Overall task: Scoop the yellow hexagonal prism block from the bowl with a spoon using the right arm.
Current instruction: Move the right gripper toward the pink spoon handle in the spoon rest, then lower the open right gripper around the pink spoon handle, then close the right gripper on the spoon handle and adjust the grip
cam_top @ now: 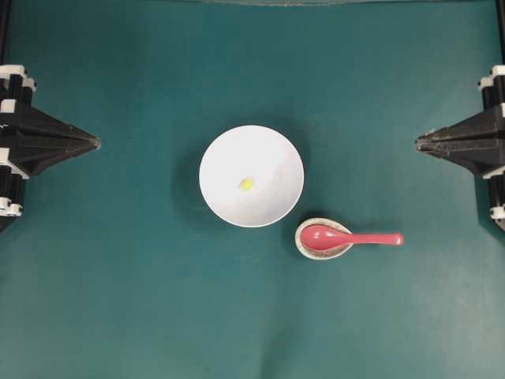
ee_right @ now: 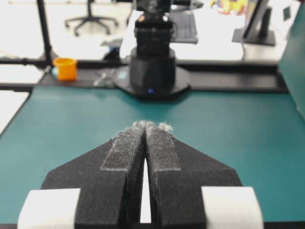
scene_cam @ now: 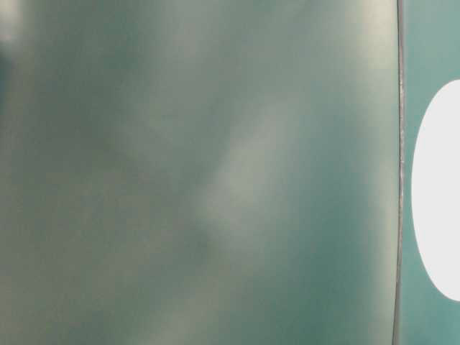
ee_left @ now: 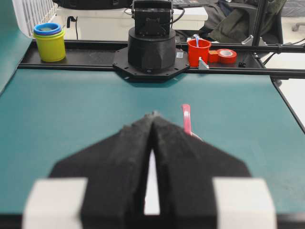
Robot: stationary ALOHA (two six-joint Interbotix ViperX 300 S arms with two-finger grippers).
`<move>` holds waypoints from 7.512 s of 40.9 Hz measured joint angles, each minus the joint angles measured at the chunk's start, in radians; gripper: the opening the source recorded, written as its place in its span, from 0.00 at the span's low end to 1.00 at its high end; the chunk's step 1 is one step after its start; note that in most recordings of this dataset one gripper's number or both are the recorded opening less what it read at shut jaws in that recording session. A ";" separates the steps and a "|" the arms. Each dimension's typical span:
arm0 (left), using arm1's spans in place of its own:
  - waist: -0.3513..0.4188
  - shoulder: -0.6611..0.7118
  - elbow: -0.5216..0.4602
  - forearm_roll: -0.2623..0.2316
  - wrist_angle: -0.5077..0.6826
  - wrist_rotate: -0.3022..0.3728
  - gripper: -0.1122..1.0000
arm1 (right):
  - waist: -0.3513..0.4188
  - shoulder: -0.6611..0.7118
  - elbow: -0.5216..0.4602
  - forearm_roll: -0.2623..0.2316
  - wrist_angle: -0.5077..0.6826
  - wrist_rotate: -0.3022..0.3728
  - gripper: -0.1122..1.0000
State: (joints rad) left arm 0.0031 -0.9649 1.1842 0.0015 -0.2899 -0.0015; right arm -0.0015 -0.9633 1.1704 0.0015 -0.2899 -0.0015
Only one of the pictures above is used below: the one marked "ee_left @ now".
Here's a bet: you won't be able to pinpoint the red plastic spoon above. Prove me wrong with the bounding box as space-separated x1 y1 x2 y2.
182 104 202 140

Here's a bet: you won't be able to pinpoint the white wire rack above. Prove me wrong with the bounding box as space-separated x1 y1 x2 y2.
12 0 58 37

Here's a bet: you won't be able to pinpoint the white ceramic bowl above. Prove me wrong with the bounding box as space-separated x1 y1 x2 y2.
144 150 160 216

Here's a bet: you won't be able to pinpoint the black office chair with clothes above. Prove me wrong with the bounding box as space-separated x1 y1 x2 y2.
200 0 286 44

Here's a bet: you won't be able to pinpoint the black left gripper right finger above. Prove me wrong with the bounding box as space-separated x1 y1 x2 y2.
152 114 277 229

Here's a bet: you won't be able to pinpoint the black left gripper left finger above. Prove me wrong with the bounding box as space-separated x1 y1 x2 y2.
22 113 155 229

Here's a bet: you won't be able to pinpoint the stacked yellow blue cups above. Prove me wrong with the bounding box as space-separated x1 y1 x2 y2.
33 22 66 62

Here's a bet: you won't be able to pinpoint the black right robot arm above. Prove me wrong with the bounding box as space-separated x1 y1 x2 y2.
113 0 190 81

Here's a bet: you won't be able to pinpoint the red tape roll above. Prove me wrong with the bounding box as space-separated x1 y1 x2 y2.
208 49 237 64

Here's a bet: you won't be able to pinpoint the red cup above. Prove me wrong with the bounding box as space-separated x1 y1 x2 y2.
187 35 212 68

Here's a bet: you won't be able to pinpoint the black aluminium frame rail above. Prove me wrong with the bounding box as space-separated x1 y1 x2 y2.
18 40 305 81

